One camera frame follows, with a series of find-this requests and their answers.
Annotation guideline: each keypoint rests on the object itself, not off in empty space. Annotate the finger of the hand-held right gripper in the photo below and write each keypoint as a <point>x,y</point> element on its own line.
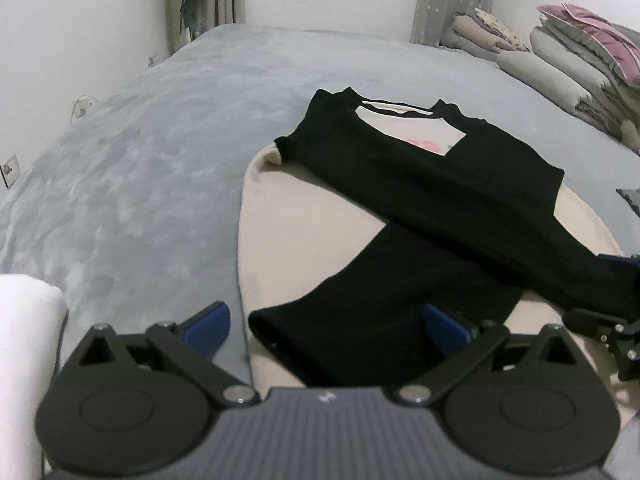
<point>617,260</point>
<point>610,332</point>

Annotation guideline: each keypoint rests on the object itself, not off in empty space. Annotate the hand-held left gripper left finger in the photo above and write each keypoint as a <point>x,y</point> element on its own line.
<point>210,328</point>

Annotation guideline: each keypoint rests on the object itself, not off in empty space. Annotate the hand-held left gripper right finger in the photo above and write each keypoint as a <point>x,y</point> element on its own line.
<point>442,328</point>

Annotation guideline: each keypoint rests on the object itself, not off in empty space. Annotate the cream sweatshirt with black sleeves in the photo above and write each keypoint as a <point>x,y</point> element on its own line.
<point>310,240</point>

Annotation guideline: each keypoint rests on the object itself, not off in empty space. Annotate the dark grey cloth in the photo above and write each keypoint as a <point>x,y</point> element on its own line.
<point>631,202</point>

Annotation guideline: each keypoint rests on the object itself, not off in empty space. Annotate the grey-blue bed blanket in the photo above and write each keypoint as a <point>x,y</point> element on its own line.
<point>150,170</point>

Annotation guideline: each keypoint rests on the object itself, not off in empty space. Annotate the folded grey quilt stack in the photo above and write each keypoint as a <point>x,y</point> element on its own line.
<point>590,75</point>

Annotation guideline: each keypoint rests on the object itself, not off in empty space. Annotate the white cloth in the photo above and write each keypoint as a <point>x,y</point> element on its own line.
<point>25,360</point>

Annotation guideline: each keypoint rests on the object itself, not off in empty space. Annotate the rolled grey quilt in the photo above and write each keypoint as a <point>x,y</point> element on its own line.
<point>545,77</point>

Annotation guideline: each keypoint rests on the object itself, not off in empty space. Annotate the pink pillow with piping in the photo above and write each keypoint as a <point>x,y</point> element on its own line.
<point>595,35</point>

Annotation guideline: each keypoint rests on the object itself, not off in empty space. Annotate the folded grey blanket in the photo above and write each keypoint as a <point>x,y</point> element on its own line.
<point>455,42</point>

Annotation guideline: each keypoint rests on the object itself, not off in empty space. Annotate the grey hanging garment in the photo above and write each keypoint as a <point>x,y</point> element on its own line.
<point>192,20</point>

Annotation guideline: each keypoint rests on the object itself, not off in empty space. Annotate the wall socket with plug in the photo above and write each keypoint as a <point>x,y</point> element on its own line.
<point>81,106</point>

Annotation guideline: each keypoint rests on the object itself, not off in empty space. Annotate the small white wall socket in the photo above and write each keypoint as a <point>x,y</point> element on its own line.
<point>151,60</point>

